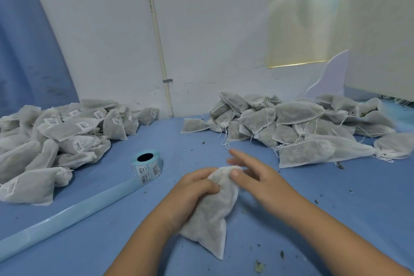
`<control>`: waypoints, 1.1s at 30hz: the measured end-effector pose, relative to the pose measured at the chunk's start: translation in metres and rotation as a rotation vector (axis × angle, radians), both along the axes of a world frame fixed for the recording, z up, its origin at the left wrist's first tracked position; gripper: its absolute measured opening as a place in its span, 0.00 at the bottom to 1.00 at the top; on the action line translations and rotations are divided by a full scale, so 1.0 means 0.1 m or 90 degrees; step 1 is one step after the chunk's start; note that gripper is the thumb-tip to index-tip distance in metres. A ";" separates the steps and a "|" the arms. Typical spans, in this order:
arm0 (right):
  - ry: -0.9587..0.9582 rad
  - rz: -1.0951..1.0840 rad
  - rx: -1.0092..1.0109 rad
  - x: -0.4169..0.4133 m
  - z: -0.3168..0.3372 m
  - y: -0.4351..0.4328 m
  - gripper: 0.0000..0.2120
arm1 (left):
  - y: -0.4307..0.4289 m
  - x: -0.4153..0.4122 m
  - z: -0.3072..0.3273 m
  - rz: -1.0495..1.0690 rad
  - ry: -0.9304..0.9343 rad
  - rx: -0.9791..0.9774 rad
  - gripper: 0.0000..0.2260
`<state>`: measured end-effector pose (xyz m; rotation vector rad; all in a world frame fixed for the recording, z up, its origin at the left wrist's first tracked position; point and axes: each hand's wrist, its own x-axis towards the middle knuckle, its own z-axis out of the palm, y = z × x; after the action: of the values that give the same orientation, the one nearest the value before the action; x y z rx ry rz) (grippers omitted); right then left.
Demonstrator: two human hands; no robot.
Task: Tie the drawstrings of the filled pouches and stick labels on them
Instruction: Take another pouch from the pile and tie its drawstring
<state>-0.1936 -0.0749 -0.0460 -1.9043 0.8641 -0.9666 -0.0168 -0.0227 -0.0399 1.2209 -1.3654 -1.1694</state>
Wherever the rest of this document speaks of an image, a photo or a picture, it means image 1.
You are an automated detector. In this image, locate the white curved board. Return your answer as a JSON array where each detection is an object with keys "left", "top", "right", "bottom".
[{"left": 304, "top": 50, "right": 351, "bottom": 99}]

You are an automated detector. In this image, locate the pile of unlabelled herb bags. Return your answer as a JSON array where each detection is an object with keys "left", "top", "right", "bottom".
[{"left": 180, "top": 91, "right": 414, "bottom": 169}]

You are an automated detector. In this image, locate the white herb bag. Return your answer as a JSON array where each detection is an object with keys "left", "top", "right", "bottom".
[{"left": 179, "top": 166, "right": 247, "bottom": 261}]

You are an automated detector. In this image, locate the white wall pipe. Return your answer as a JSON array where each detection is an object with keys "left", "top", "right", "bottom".
[{"left": 142, "top": 0, "right": 176, "bottom": 117}]

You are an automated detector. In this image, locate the blue curtain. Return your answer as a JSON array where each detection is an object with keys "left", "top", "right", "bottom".
[{"left": 0, "top": 0, "right": 80, "bottom": 117}]

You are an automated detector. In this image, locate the person's right forearm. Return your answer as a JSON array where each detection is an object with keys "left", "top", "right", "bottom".
[{"left": 288, "top": 196, "right": 411, "bottom": 276}]

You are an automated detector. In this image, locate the pile of labelled herb bags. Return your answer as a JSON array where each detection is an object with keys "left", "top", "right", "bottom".
[{"left": 0, "top": 98, "right": 160, "bottom": 207}]

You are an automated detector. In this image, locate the person's right hand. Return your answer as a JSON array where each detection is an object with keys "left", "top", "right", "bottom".
[{"left": 226, "top": 149, "right": 306, "bottom": 216}]

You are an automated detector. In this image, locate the blue label roll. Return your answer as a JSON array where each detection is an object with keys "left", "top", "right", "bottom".
[{"left": 0, "top": 150, "right": 164, "bottom": 263}]

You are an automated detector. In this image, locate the large beige panel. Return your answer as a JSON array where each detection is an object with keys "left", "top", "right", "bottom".
[{"left": 343, "top": 0, "right": 414, "bottom": 102}]

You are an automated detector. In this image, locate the person's left hand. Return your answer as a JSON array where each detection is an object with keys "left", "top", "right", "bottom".
[{"left": 154, "top": 167, "right": 221, "bottom": 235}]

